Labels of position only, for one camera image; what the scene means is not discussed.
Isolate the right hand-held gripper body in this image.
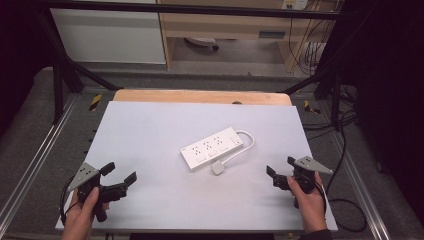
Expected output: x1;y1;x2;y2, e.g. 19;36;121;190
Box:
272;155;334;210

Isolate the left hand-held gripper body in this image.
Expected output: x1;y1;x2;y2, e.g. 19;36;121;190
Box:
67;162;130;223

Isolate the person's right hand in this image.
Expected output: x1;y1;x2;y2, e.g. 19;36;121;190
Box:
286;171;329;234

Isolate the person's left hand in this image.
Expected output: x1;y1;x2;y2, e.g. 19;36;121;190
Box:
61;186;110;240

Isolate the white plug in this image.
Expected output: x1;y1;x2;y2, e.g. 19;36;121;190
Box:
210;160;228;176

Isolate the white table mat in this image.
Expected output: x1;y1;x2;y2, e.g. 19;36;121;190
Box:
54;100;339;233

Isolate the yellow and black tape strip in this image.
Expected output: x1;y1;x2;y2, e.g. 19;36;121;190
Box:
88;93;104;112
303;99;322;115

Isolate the white power strip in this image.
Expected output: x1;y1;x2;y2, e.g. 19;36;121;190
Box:
179;126;245;172

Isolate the black metal stand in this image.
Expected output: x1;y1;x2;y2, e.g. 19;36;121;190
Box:
32;6;125;125
282;63;345;132

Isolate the wooden table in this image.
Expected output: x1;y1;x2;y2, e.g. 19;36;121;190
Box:
112;88;293;107

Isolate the dark curtain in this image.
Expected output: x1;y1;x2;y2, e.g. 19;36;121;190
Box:
0;0;54;134
339;0;424;228

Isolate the white cabinet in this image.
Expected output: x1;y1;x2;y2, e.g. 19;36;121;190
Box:
49;7;167;65

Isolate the office chair base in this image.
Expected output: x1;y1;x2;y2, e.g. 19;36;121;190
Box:
184;36;221;52

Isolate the wooden desk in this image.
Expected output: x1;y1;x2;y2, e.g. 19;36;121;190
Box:
156;0;336;73

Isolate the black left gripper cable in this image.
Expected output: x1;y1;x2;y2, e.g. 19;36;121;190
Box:
58;174;82;228

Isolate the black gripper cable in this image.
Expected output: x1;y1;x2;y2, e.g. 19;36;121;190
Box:
315;109;368;234
58;174;82;228

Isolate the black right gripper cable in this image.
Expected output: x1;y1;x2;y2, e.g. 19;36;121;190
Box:
315;109;368;234

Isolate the white power strip cable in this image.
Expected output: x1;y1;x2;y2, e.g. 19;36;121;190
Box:
219;129;256;166

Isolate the aluminium floor rail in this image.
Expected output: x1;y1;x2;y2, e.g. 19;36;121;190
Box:
328;129;392;240
0;94;82;228

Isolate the bundle of hanging cables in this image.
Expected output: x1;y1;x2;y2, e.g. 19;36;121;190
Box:
287;0;338;77

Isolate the white wall outlet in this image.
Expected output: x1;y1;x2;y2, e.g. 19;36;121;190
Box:
281;0;310;11

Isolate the black metal frame bar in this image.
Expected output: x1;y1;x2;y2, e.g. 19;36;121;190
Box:
42;0;345;21

